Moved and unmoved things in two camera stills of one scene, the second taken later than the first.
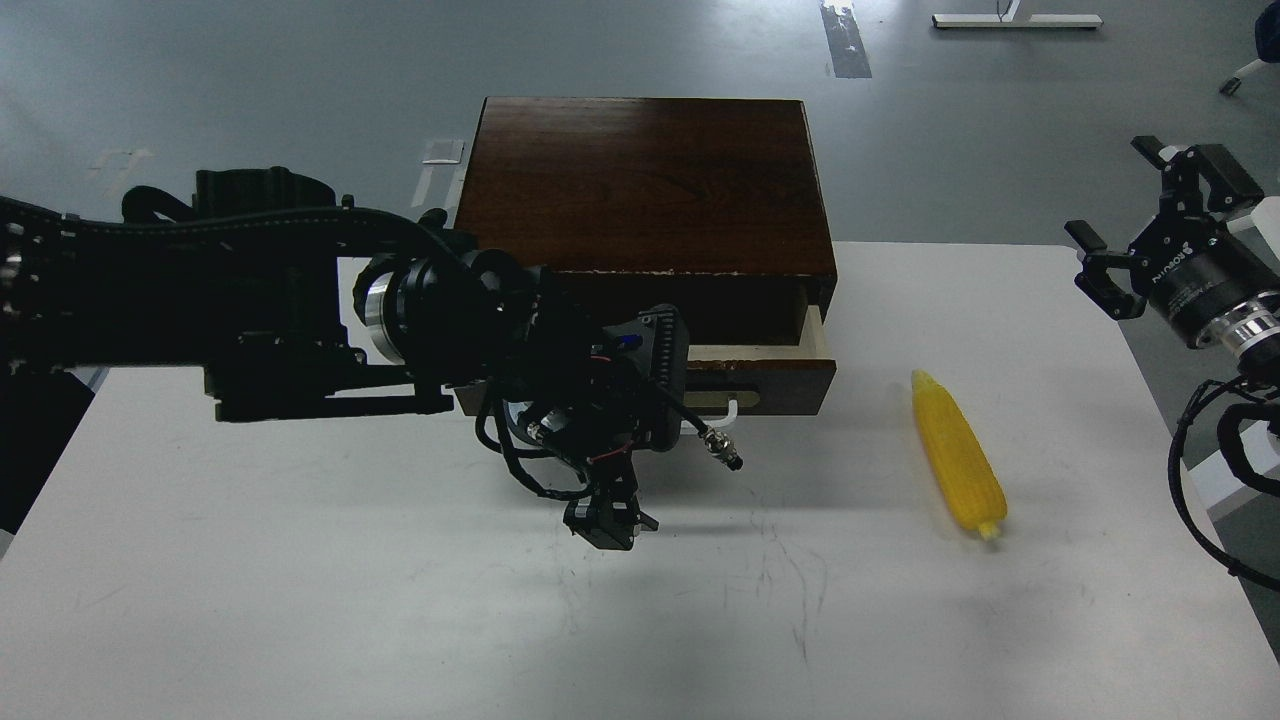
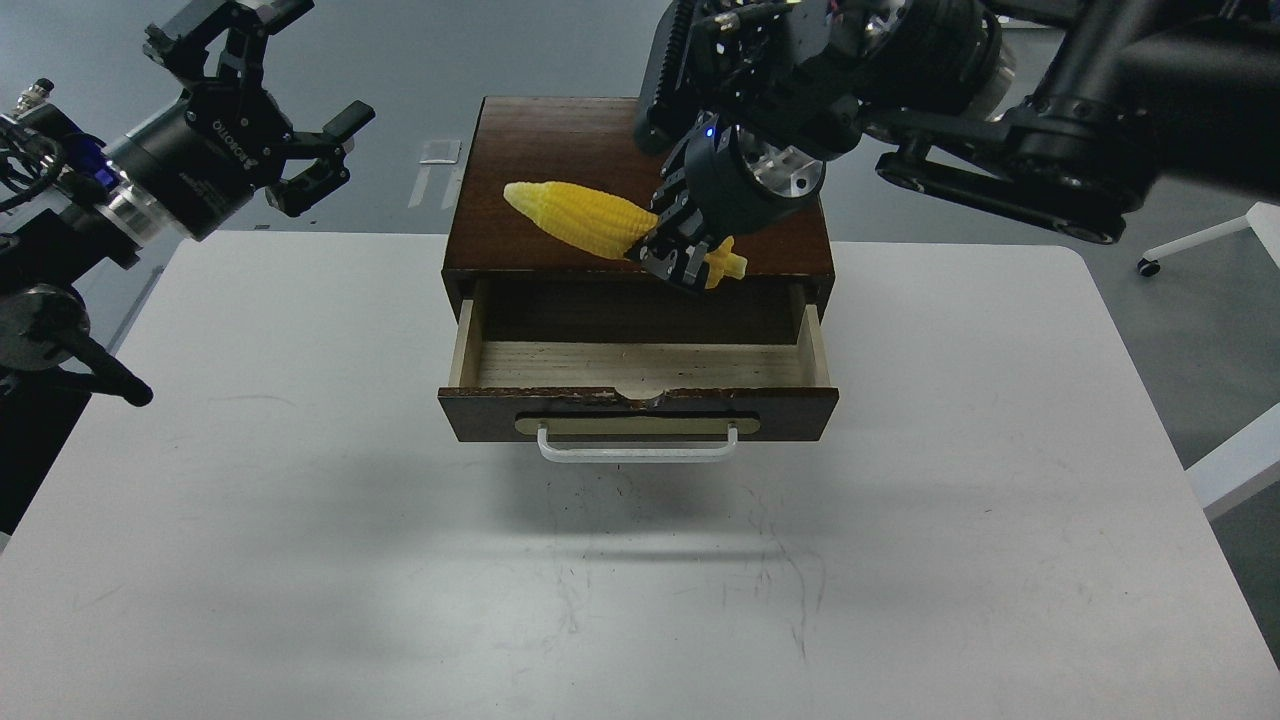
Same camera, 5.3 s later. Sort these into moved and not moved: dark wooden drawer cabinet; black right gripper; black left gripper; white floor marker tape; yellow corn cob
Moved: black right gripper; yellow corn cob; black left gripper
Not moved: white floor marker tape; dark wooden drawer cabinet
